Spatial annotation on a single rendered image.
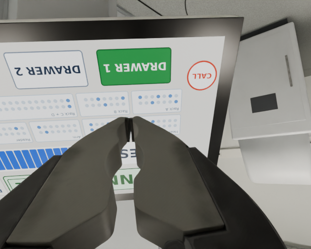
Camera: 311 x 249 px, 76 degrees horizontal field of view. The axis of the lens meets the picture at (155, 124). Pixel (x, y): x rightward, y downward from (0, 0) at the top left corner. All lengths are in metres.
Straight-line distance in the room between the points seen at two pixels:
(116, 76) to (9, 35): 0.13
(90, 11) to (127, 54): 0.17
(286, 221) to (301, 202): 0.36
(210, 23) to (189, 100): 0.10
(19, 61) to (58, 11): 0.16
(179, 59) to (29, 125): 0.23
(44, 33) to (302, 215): 3.61
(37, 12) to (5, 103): 0.18
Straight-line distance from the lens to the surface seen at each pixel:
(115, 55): 0.27
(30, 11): 0.45
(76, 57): 0.28
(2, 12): 1.23
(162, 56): 0.27
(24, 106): 0.33
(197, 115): 0.31
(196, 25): 0.27
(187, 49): 0.27
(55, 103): 0.31
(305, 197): 3.61
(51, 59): 0.29
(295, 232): 3.75
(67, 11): 0.43
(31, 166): 0.39
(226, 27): 0.28
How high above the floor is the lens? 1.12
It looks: 9 degrees down
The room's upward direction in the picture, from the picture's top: 177 degrees clockwise
